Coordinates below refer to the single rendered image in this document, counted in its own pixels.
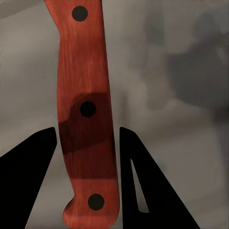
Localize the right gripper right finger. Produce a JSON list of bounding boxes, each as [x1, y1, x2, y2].
[[119, 127, 200, 229]]

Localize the parer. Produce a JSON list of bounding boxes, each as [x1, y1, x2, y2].
[[44, 0, 120, 229]]

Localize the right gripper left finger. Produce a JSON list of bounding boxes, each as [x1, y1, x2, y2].
[[0, 127, 57, 229]]

